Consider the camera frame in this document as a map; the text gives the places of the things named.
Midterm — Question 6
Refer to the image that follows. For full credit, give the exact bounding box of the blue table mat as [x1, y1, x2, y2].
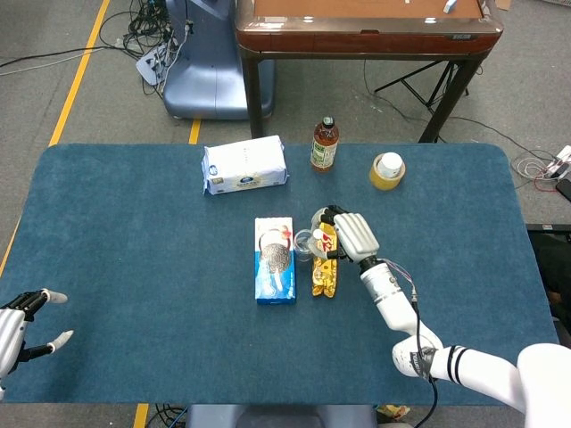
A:
[0, 142, 559, 407]

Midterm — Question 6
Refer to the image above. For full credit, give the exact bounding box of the blue-grey own robot torso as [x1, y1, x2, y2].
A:
[185, 404, 378, 428]

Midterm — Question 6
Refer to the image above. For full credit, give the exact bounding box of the white power strip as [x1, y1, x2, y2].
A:
[136, 42, 173, 86]

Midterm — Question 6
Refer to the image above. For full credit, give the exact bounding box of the clear white-capped tube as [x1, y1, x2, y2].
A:
[299, 228, 324, 253]

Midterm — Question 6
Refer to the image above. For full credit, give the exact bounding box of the black floor cable tangle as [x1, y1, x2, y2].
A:
[97, 0, 179, 97]

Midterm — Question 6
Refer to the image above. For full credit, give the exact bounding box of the white tissue pack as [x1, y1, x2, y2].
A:
[203, 135, 289, 196]

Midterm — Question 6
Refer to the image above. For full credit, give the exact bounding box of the crumpled snack wrapper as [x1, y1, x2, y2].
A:
[377, 404, 411, 423]

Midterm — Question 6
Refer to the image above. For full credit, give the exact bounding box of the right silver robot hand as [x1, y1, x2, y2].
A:
[310, 204, 380, 264]

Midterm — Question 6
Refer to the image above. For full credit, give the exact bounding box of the red white wire bundle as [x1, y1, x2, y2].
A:
[510, 149, 571, 193]

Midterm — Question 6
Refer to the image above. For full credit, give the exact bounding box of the brown mahjong table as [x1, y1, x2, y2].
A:
[235, 0, 504, 144]

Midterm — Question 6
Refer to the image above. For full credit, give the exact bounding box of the amber tea bottle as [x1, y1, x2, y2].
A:
[310, 116, 340, 174]

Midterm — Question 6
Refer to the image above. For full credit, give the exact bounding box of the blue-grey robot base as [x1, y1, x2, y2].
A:
[162, 0, 276, 120]

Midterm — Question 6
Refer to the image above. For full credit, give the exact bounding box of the blue cookie box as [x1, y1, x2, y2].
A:
[253, 216, 298, 306]

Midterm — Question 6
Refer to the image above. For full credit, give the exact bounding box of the yellow snack packet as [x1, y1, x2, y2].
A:
[310, 216, 340, 299]

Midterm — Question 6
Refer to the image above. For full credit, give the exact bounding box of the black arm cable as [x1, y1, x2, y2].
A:
[410, 292, 441, 428]

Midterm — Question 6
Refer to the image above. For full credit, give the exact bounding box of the clear glass jar cartoon print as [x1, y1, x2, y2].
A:
[293, 227, 319, 263]

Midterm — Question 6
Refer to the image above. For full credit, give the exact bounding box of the long black floor cable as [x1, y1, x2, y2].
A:
[0, 44, 135, 70]

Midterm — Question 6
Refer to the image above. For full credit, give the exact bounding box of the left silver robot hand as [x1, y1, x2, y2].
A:
[0, 288, 75, 389]

